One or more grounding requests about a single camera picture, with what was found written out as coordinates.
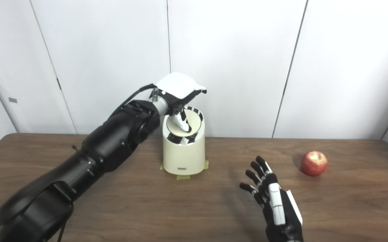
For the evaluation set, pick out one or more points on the cream-colored bin body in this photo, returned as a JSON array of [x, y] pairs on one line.
[[184, 154]]

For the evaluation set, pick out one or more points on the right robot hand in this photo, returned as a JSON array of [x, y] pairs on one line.
[[283, 211]]

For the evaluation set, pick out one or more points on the red apple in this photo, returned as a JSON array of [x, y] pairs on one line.
[[314, 164]]

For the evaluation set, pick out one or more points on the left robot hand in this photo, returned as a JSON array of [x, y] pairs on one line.
[[177, 85]]

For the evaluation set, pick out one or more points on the gray wall label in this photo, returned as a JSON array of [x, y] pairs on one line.
[[12, 100]]

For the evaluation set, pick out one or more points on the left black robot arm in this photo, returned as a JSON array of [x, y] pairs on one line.
[[89, 158]]

